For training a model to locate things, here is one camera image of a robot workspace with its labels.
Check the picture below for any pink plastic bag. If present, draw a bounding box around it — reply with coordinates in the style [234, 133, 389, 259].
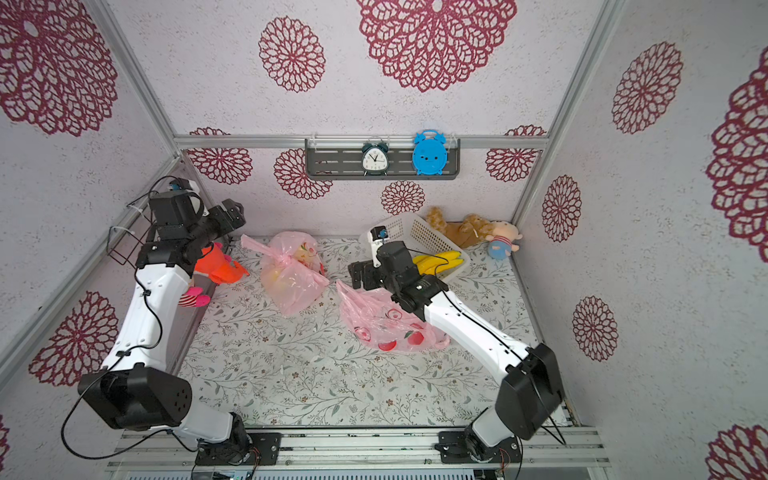
[335, 281, 450, 353]
[240, 231, 330, 317]

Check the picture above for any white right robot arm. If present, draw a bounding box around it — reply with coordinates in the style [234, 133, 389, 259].
[348, 241, 564, 463]

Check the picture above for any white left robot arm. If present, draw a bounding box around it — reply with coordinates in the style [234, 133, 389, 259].
[77, 190, 253, 465]

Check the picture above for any orange plush dinosaur toy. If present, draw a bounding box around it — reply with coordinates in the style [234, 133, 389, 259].
[194, 242, 249, 285]

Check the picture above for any white plastic lattice basket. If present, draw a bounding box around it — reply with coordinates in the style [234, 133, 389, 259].
[358, 212, 472, 283]

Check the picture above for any white pink striped plush toy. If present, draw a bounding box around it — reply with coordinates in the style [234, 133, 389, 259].
[178, 286, 211, 308]

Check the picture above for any brown plush teddy bear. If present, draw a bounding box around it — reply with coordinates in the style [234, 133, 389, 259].
[426, 207, 493, 249]

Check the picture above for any small doll blue outfit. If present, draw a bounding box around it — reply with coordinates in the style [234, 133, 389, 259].
[485, 221, 523, 260]

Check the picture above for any dark green alarm clock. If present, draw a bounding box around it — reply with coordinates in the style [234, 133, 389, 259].
[361, 142, 389, 176]

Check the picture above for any blue alarm clock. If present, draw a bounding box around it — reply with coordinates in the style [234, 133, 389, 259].
[412, 130, 448, 176]

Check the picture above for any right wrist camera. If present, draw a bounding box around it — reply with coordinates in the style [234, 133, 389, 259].
[368, 225, 389, 268]

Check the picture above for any black wire wall rack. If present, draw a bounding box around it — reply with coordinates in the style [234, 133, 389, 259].
[100, 178, 173, 270]

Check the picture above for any grey wall shelf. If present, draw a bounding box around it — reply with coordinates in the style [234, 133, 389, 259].
[304, 139, 461, 181]

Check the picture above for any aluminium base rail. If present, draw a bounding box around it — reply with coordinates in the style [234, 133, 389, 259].
[105, 427, 612, 479]

